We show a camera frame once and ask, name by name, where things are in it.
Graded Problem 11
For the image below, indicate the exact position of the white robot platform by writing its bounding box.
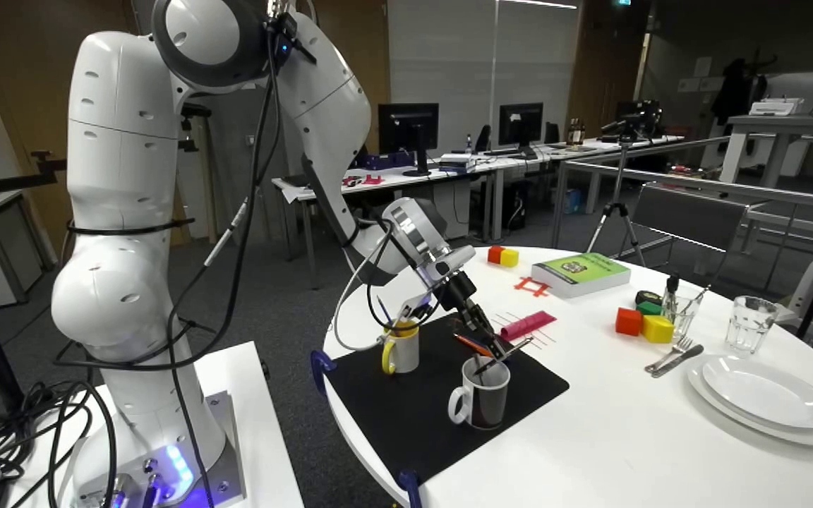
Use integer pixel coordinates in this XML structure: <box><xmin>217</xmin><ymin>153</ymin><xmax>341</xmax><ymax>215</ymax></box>
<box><xmin>0</xmin><ymin>339</ymin><xmax>309</xmax><ymax>508</ymax></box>

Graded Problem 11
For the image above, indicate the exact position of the aluminium frame railing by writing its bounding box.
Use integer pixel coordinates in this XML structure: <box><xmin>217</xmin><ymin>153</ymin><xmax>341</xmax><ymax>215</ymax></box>
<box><xmin>547</xmin><ymin>133</ymin><xmax>813</xmax><ymax>284</ymax></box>

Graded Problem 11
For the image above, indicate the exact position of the small white plate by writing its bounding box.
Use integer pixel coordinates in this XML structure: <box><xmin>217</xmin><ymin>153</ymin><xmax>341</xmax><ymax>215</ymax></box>
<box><xmin>698</xmin><ymin>352</ymin><xmax>813</xmax><ymax>433</ymax></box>

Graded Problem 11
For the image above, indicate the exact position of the long white office desk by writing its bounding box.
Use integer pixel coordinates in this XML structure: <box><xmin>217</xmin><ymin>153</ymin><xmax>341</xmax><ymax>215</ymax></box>
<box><xmin>275</xmin><ymin>136</ymin><xmax>693</xmax><ymax>241</ymax></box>

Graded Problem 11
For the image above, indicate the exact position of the silver grey pen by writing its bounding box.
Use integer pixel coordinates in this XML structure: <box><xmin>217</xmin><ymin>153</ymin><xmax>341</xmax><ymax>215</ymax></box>
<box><xmin>474</xmin><ymin>335</ymin><xmax>536</xmax><ymax>381</ymax></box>

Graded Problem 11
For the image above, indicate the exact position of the clear glass holding utensils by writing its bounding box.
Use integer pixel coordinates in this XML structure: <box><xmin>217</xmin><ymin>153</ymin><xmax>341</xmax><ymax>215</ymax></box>
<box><xmin>662</xmin><ymin>271</ymin><xmax>711</xmax><ymax>347</ymax></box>

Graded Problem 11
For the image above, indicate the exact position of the red plastic bracket frame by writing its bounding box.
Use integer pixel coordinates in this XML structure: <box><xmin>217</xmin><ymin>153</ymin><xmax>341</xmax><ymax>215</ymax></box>
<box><xmin>512</xmin><ymin>274</ymin><xmax>554</xmax><ymax>299</ymax></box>

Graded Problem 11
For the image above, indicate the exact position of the white high table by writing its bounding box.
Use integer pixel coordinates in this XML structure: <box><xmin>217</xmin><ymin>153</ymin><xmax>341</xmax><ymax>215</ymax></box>
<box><xmin>717</xmin><ymin>110</ymin><xmax>813</xmax><ymax>186</ymax></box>

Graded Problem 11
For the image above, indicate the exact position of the dark hanging coat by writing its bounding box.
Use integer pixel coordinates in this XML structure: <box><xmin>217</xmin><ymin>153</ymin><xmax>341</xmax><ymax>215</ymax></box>
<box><xmin>711</xmin><ymin>55</ymin><xmax>770</xmax><ymax>130</ymax></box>

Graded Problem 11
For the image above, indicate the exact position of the clear drinking glass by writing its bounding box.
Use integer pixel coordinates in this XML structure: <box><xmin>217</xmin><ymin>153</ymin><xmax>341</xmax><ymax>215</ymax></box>
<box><xmin>722</xmin><ymin>294</ymin><xmax>783</xmax><ymax>359</ymax></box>

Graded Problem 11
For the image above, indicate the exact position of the black camera on tripod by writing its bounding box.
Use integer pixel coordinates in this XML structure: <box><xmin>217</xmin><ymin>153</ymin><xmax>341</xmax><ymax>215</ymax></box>
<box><xmin>600</xmin><ymin>95</ymin><xmax>669</xmax><ymax>140</ymax></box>

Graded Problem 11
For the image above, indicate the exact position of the black rectangular mat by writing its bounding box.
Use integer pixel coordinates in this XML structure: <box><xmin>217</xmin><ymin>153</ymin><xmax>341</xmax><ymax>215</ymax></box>
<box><xmin>323</xmin><ymin>311</ymin><xmax>573</xmax><ymax>486</ymax></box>

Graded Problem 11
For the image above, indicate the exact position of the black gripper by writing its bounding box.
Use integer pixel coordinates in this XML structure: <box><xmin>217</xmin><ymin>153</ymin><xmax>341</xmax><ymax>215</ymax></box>
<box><xmin>429</xmin><ymin>258</ymin><xmax>509</xmax><ymax>359</ymax></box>

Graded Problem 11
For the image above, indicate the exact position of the orange pen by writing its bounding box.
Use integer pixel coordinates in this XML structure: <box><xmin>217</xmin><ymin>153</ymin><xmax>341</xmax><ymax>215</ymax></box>
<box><xmin>449</xmin><ymin>329</ymin><xmax>497</xmax><ymax>361</ymax></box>

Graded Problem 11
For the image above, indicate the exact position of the orange red block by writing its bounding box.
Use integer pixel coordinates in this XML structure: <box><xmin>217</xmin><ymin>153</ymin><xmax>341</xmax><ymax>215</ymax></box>
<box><xmin>612</xmin><ymin>304</ymin><xmax>648</xmax><ymax>339</ymax></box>

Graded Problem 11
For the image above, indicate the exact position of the black mug white handle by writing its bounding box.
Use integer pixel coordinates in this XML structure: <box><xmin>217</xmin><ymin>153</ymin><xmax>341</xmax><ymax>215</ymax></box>
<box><xmin>447</xmin><ymin>352</ymin><xmax>515</xmax><ymax>433</ymax></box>

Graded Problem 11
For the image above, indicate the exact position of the light grey wrist camera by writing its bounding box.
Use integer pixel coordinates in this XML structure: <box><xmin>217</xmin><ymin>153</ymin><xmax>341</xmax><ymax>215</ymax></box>
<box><xmin>422</xmin><ymin>241</ymin><xmax>481</xmax><ymax>275</ymax></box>

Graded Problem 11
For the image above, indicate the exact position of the grey camera tripod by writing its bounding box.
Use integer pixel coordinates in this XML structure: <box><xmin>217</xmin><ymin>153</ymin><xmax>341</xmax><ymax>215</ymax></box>
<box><xmin>583</xmin><ymin>130</ymin><xmax>649</xmax><ymax>264</ymax></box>

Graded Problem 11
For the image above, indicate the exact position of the pink ruler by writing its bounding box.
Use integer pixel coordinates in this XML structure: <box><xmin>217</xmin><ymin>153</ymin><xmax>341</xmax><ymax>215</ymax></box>
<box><xmin>499</xmin><ymin>308</ymin><xmax>559</xmax><ymax>343</ymax></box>

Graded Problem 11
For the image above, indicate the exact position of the silver cutlery piece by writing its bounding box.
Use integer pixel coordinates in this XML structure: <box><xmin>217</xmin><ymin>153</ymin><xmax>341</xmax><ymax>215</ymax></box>
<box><xmin>655</xmin><ymin>340</ymin><xmax>710</xmax><ymax>371</ymax></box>
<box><xmin>645</xmin><ymin>343</ymin><xmax>700</xmax><ymax>381</ymax></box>

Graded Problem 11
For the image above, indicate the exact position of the blue tape strip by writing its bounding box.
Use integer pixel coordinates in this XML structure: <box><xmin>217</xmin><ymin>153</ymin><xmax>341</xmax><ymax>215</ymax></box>
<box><xmin>309</xmin><ymin>347</ymin><xmax>333</xmax><ymax>388</ymax></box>
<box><xmin>395</xmin><ymin>467</ymin><xmax>426</xmax><ymax>508</ymax></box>

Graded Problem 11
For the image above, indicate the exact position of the white mug yellow handle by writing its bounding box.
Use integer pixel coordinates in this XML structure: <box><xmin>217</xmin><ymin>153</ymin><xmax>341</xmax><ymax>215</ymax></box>
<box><xmin>379</xmin><ymin>318</ymin><xmax>426</xmax><ymax>378</ymax></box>

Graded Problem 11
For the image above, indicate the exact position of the green book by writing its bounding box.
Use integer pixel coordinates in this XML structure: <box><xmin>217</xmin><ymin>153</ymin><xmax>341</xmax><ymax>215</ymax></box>
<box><xmin>529</xmin><ymin>250</ymin><xmax>633</xmax><ymax>301</ymax></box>

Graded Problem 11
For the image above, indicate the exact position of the black cable bundle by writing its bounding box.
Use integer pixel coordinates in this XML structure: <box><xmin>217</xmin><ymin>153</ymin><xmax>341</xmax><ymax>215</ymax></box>
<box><xmin>0</xmin><ymin>378</ymin><xmax>120</xmax><ymax>508</ymax></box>

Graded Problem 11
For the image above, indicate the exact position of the black computer monitor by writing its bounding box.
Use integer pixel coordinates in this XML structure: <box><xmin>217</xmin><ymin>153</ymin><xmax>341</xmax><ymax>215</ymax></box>
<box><xmin>497</xmin><ymin>99</ymin><xmax>547</xmax><ymax>158</ymax></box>
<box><xmin>377</xmin><ymin>99</ymin><xmax>444</xmax><ymax>178</ymax></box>

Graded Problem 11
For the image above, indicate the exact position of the grey flat panel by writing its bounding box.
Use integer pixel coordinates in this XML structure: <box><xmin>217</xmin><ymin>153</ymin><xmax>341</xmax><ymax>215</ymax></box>
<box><xmin>629</xmin><ymin>181</ymin><xmax>751</xmax><ymax>253</ymax></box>

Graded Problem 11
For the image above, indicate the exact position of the yellow block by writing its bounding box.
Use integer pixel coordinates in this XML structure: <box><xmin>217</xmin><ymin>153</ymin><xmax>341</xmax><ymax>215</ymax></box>
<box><xmin>641</xmin><ymin>312</ymin><xmax>677</xmax><ymax>347</ymax></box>

